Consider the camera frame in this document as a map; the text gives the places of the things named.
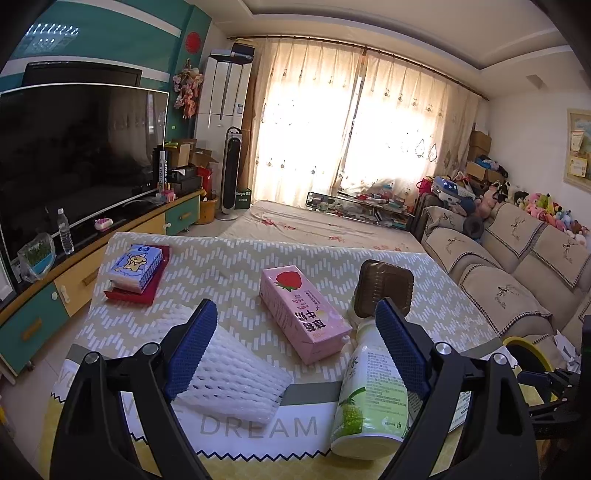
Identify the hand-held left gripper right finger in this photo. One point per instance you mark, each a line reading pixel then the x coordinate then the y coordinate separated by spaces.
pixel 401 353

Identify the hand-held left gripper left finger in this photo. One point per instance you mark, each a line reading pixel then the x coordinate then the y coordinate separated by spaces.
pixel 191 353

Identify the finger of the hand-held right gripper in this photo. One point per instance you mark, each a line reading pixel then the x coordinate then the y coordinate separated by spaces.
pixel 535 376
pixel 561 410

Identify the black yellow-rimmed trash bin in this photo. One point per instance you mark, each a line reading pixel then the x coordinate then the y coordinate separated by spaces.
pixel 531 347

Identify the white foam fruit net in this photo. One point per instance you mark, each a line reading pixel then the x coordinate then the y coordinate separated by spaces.
pixel 240 383

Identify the white green-label plastic bottle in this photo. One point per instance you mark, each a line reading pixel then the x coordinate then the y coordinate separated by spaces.
pixel 369 401

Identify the dark plastic food tray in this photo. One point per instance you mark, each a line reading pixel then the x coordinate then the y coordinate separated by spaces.
pixel 385 281

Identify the pink strawberry milk carton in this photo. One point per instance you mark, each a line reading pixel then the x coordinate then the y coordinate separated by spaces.
pixel 300 314

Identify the white papers on sofa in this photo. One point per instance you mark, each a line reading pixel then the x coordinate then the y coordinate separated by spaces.
pixel 568 348

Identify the flat red box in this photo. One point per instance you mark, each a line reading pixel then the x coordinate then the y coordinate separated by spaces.
pixel 138 298

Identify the blue tissue pack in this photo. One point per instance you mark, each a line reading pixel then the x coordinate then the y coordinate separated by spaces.
pixel 136 267

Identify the beige fabric sofa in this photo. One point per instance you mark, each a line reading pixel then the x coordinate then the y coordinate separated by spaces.
pixel 503 277

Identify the yellow grey patterned tablecloth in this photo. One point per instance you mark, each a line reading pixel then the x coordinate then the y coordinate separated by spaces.
pixel 258 258

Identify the yellow wooden bucket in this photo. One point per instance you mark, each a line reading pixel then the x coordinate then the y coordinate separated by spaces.
pixel 208 210

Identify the grey round cushion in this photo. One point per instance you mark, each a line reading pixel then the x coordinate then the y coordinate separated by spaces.
pixel 473 226

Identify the cluttered glass coffee table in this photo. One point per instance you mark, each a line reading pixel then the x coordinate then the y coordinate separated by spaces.
pixel 360 207

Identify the small pink toy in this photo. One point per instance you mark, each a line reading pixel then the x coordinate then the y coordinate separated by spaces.
pixel 103 224

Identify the dark green carton box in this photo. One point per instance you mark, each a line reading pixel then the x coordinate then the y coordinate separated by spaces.
pixel 243 203

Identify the yellow teal television cabinet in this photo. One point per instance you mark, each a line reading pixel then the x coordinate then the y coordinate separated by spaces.
pixel 32 318

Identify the floral bed sheet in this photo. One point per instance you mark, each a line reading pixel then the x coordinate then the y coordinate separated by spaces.
pixel 300 224

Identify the row of plush toys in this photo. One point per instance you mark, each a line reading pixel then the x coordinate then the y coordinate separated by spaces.
pixel 549 212

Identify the blue star-print bag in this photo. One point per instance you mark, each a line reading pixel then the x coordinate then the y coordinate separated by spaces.
pixel 450 187

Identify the clear water bottle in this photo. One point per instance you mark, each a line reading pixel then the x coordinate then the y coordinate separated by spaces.
pixel 65 233

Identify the clear bag with green plant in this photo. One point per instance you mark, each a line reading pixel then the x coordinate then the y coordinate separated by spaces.
pixel 37 258

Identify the black white tower fan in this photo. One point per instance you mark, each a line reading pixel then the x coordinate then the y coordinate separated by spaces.
pixel 232 175

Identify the tall black lettered box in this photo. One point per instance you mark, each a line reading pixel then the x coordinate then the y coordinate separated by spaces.
pixel 159 170

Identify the open brown cardboard box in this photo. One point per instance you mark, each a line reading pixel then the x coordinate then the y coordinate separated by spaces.
pixel 184 152

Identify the stack of cardboard boxes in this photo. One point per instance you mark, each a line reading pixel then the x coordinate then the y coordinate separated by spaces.
pixel 480 147

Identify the cream embroidered curtain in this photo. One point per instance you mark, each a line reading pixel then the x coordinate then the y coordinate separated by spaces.
pixel 406 124
pixel 304 124

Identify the large curved flat television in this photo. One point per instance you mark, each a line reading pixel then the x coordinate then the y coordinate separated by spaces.
pixel 78 152

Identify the white standing air conditioner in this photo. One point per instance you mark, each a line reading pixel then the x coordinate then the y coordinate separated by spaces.
pixel 221 106

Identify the hanging pink flower decoration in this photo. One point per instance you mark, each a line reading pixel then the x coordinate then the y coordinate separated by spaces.
pixel 188 90

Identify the dark box on air conditioner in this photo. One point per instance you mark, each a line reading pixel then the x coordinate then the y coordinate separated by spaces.
pixel 242 51

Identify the brown curtain rod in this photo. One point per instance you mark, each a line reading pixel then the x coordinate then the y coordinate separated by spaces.
pixel 369 47

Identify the framed landscape wall picture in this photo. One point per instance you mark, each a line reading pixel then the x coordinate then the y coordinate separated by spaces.
pixel 579 147

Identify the red round wall decoration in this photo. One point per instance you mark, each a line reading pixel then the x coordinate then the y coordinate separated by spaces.
pixel 193 41

